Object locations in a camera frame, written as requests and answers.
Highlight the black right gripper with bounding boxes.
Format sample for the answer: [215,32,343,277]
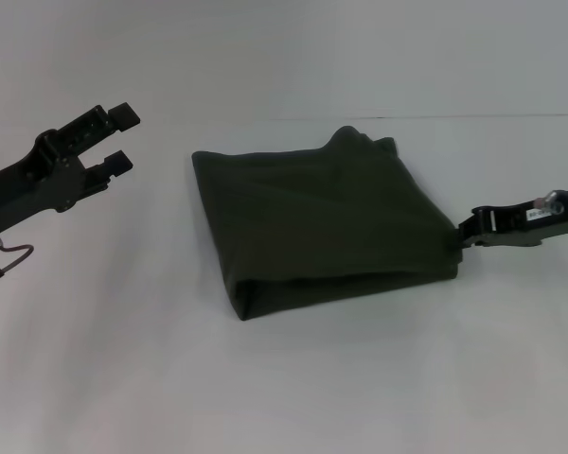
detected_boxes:
[456,187,568,250]

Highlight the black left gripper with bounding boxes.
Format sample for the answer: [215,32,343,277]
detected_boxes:
[0,100,142,238]

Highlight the dark green FREE T-shirt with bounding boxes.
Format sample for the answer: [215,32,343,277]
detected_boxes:
[190,125,466,323]

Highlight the brown left arm cable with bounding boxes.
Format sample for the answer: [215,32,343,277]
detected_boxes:
[0,234,35,292]

